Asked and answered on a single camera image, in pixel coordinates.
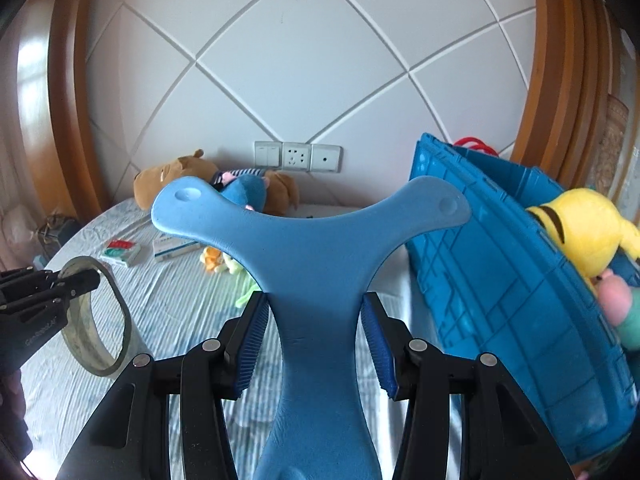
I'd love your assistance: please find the clear tape roll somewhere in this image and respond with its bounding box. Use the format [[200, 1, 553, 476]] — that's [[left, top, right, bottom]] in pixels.
[[60, 256, 134, 379]]

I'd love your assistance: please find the pink pig plush green shirt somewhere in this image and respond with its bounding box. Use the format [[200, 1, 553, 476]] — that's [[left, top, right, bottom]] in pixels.
[[596, 269, 640, 351]]

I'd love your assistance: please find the yellow Pikachu plush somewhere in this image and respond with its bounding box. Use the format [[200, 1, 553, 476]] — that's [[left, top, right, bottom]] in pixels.
[[526, 188, 639, 280]]

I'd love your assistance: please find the blue Y-shaped foam toy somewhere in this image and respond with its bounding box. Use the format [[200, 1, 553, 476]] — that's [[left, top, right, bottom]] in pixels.
[[151, 177, 471, 479]]

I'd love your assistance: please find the person's left hand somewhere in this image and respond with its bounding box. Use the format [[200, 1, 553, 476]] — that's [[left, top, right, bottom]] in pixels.
[[1, 370, 32, 460]]

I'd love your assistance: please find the black gift box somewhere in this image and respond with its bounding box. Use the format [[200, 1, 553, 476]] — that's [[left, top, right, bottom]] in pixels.
[[37, 214, 81, 258]]

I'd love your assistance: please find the red green medicine box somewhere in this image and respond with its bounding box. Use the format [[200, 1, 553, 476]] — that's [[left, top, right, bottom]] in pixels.
[[100, 238, 141, 268]]

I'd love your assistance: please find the blue plastic storage crate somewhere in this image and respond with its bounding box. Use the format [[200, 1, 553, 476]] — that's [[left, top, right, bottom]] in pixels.
[[407, 134, 639, 464]]

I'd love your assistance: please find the white blue medicine box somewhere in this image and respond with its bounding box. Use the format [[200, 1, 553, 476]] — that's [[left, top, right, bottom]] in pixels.
[[152, 235, 201, 262]]

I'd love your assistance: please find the light blue tablecloth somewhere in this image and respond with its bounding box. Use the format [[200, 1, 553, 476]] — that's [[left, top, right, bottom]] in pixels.
[[19, 196, 471, 480]]

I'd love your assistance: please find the brown capybara plush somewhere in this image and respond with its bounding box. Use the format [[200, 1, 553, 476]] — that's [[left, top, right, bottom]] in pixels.
[[134, 150, 218, 211]]

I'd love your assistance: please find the small yellow orange plush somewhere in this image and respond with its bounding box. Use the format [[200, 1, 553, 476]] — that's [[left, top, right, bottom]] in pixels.
[[200, 246, 244, 274]]

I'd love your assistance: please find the green frog plush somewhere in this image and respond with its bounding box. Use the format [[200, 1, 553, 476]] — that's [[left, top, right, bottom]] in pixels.
[[234, 266, 262, 309]]

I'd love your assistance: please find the blue pink pig plush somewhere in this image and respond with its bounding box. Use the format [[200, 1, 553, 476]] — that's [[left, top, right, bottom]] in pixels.
[[209, 168, 299, 217]]

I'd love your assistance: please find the red handbag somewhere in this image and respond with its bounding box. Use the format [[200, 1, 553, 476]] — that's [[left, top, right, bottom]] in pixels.
[[454, 136, 499, 157]]

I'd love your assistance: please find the white wall socket panel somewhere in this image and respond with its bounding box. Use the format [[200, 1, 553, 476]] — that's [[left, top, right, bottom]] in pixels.
[[254, 141, 343, 174]]

